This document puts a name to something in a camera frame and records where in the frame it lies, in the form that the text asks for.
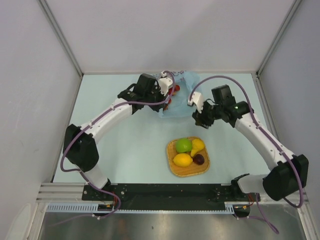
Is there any red cherry tomato bunch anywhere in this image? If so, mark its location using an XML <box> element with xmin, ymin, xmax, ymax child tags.
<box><xmin>163</xmin><ymin>85</ymin><xmax>181</xmax><ymax>111</ymax></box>

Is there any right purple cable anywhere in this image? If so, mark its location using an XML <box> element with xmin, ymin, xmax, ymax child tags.
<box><xmin>188</xmin><ymin>75</ymin><xmax>306</xmax><ymax>235</ymax></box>

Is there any white slotted cable duct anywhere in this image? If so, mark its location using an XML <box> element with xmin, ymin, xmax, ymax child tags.
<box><xmin>46</xmin><ymin>202</ymin><xmax>118</xmax><ymax>214</ymax></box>

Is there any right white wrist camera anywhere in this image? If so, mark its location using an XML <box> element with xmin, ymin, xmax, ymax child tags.
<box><xmin>187</xmin><ymin>91</ymin><xmax>205</xmax><ymax>114</ymax></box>

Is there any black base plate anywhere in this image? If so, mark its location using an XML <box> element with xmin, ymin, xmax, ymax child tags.
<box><xmin>81</xmin><ymin>183</ymin><xmax>258</xmax><ymax>214</ymax></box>

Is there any dark red fake plum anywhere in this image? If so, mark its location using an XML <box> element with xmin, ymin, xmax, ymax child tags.
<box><xmin>193</xmin><ymin>154</ymin><xmax>205</xmax><ymax>166</ymax></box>

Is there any woven bamboo tray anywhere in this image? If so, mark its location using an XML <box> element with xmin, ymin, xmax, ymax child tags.
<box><xmin>166</xmin><ymin>136</ymin><xmax>211</xmax><ymax>177</ymax></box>

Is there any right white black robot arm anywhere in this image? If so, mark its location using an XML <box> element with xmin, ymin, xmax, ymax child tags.
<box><xmin>188</xmin><ymin>85</ymin><xmax>309</xmax><ymax>201</ymax></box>

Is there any aluminium frame rail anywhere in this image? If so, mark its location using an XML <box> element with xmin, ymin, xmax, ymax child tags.
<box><xmin>36</xmin><ymin>182</ymin><xmax>307</xmax><ymax>203</ymax></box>

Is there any yellow fake lemon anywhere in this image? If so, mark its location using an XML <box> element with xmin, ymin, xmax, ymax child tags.
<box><xmin>190</xmin><ymin>138</ymin><xmax>205</xmax><ymax>158</ymax></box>
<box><xmin>173</xmin><ymin>153</ymin><xmax>193</xmax><ymax>168</ymax></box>

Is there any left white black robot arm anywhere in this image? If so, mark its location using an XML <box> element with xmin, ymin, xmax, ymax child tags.
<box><xmin>60</xmin><ymin>71</ymin><xmax>175</xmax><ymax>200</ymax></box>

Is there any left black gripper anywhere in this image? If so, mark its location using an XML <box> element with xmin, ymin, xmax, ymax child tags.
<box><xmin>144</xmin><ymin>85</ymin><xmax>168</xmax><ymax>113</ymax></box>

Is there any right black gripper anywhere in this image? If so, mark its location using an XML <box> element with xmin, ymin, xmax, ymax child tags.
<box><xmin>191</xmin><ymin>100</ymin><xmax>223</xmax><ymax>130</ymax></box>

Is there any green fake lime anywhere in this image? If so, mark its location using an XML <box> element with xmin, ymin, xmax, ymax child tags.
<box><xmin>175</xmin><ymin>138</ymin><xmax>192</xmax><ymax>154</ymax></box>

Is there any light blue plastic bag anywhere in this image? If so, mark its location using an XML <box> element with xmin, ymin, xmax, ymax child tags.
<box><xmin>158</xmin><ymin>70</ymin><xmax>200</xmax><ymax>119</ymax></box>

